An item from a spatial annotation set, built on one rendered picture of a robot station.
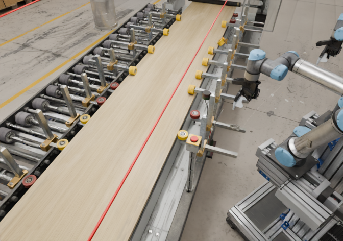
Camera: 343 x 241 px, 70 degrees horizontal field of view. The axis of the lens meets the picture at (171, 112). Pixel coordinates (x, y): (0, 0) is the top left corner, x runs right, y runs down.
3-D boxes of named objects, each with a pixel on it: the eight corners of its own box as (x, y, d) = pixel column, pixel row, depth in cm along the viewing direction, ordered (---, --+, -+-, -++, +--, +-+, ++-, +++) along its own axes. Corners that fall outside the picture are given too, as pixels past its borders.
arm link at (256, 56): (262, 57, 115) (246, 51, 120) (256, 77, 123) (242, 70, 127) (271, 52, 119) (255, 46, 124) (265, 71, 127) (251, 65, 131)
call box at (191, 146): (200, 145, 144) (201, 136, 139) (197, 154, 139) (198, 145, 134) (189, 142, 146) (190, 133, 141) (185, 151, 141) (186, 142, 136)
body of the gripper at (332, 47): (333, 57, 169) (341, 41, 161) (321, 52, 174) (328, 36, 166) (338, 54, 172) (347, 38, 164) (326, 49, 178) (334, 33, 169)
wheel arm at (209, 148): (237, 155, 181) (238, 152, 178) (236, 159, 179) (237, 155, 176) (180, 140, 192) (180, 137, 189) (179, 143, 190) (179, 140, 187)
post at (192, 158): (193, 187, 174) (198, 145, 143) (191, 193, 170) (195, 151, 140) (187, 185, 175) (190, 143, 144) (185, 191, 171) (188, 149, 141)
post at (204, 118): (201, 159, 192) (207, 114, 159) (200, 163, 189) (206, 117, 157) (197, 158, 193) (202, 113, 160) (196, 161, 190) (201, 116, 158)
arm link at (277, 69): (294, 62, 116) (273, 53, 122) (282, 70, 110) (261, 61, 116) (289, 75, 121) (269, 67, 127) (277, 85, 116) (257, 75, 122)
